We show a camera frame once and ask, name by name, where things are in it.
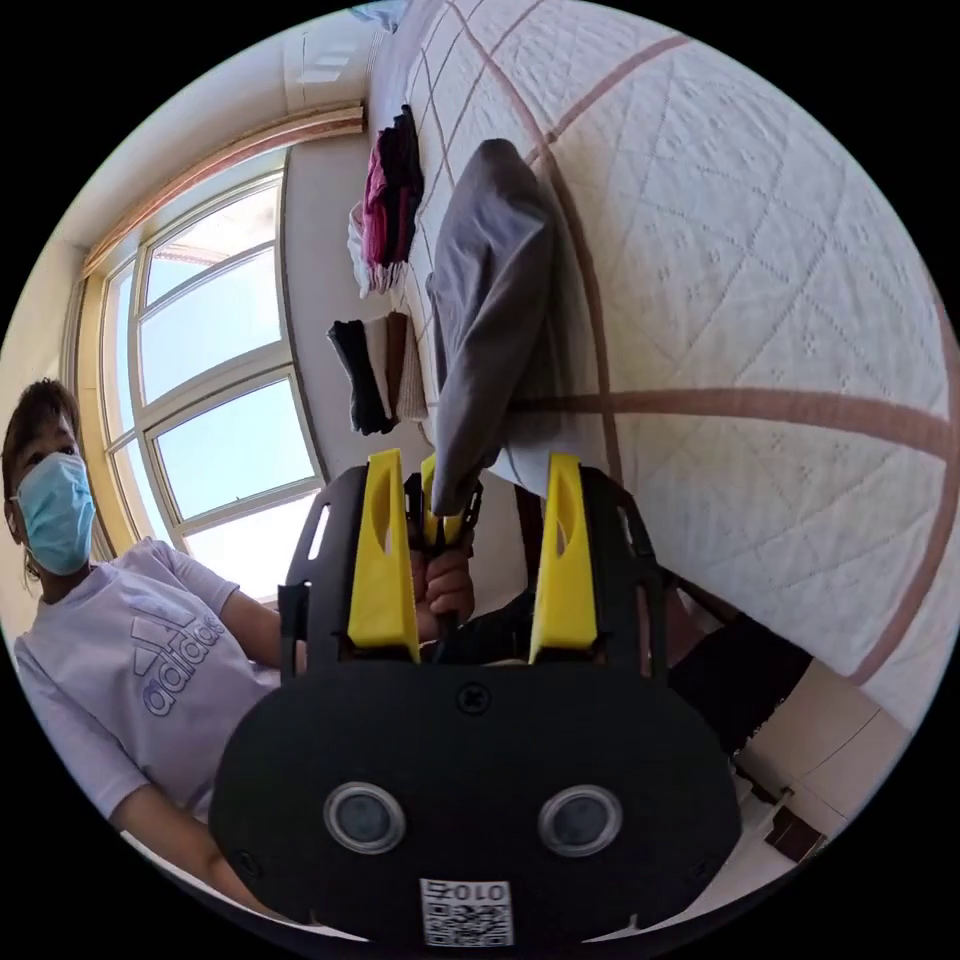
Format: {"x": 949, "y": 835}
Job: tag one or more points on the person's body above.
{"x": 135, "y": 660}

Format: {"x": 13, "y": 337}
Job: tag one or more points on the window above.
{"x": 217, "y": 375}

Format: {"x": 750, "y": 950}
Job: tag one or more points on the person's left forearm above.
{"x": 256, "y": 630}

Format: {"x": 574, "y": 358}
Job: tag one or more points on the wooden curtain rail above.
{"x": 225, "y": 154}

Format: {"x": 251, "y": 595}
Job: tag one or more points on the bed with white quilt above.
{"x": 750, "y": 300}

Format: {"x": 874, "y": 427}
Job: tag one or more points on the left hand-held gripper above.
{"x": 474, "y": 517}

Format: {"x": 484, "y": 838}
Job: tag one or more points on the pile of black and beige clothes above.
{"x": 375, "y": 375}

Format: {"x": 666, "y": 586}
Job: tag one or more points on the gray short sleeve shirt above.
{"x": 491, "y": 300}

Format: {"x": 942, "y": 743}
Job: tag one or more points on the person's left hand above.
{"x": 447, "y": 589}

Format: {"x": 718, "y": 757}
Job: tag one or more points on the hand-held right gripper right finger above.
{"x": 568, "y": 577}

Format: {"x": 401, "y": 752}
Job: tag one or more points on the pile of red and black clothes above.
{"x": 390, "y": 202}

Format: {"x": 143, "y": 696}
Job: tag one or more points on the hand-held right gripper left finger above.
{"x": 381, "y": 570}

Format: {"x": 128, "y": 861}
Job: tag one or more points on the person's right forearm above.
{"x": 184, "y": 836}

